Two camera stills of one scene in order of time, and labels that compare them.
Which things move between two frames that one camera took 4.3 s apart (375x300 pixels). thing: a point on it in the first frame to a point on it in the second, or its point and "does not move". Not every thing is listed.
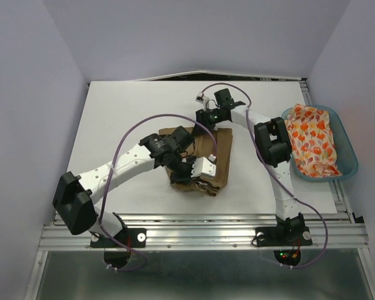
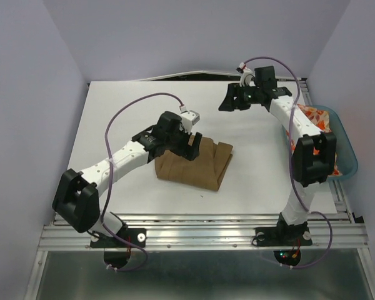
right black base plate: (287, 240) does not move
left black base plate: (115, 253) does not move
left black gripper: (185, 179) to (187, 151)
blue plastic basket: (345, 157) does not move
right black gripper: (200, 117) to (229, 104)
